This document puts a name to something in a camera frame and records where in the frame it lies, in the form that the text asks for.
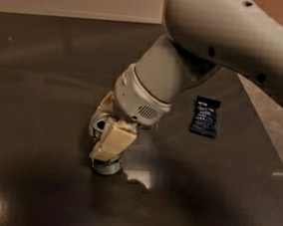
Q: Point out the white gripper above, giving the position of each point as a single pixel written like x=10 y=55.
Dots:
x=133 y=99

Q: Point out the green 7up soda can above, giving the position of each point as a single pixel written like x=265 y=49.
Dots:
x=103 y=160

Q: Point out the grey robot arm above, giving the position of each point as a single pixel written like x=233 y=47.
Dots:
x=202 y=37

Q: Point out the dark blue snack packet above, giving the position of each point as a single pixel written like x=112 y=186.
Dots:
x=205 y=117

